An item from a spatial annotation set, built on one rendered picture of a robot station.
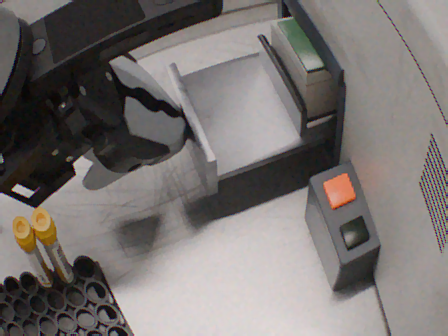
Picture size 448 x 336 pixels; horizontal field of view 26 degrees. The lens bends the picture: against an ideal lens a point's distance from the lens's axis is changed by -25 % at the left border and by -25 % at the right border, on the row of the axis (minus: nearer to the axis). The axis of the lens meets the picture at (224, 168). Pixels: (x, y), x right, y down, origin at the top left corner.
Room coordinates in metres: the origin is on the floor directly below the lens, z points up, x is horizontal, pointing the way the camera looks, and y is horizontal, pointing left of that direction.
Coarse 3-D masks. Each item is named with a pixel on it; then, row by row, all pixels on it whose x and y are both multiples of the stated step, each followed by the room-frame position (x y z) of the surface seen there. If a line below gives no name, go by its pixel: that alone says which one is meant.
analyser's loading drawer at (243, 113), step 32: (224, 64) 0.35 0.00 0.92; (256, 64) 0.35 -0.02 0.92; (192, 96) 0.33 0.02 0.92; (224, 96) 0.33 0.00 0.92; (256, 96) 0.33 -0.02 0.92; (288, 96) 0.32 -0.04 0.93; (192, 128) 0.30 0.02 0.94; (224, 128) 0.31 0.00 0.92; (256, 128) 0.31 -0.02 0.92; (288, 128) 0.31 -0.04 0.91; (320, 128) 0.31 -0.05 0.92; (192, 160) 0.30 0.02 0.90; (224, 160) 0.29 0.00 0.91; (256, 160) 0.29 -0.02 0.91
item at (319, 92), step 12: (276, 24) 0.35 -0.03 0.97; (276, 36) 0.34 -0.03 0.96; (276, 48) 0.35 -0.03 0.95; (288, 48) 0.33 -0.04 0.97; (288, 60) 0.33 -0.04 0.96; (288, 72) 0.33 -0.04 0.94; (300, 72) 0.32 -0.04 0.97; (324, 72) 0.31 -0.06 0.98; (300, 84) 0.32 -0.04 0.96; (312, 84) 0.31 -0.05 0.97; (324, 84) 0.31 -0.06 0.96; (336, 84) 0.32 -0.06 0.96; (300, 96) 0.32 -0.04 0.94; (312, 96) 0.31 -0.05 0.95; (324, 96) 0.31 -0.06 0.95; (336, 96) 0.32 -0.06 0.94; (312, 108) 0.31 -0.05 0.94; (324, 108) 0.31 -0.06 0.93; (336, 108) 0.32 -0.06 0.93
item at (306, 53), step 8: (280, 24) 0.34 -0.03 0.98; (288, 24) 0.34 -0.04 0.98; (296, 24) 0.34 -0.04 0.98; (288, 32) 0.34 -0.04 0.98; (296, 32) 0.34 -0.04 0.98; (304, 32) 0.34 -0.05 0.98; (288, 40) 0.33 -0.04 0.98; (296, 40) 0.33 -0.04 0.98; (304, 40) 0.33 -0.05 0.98; (296, 48) 0.33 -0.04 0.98; (304, 48) 0.33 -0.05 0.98; (312, 48) 0.33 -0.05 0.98; (304, 56) 0.32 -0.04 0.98; (312, 56) 0.32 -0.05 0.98; (304, 64) 0.31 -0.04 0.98; (312, 64) 0.31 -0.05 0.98; (320, 64) 0.31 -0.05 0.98; (312, 72) 0.31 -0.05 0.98
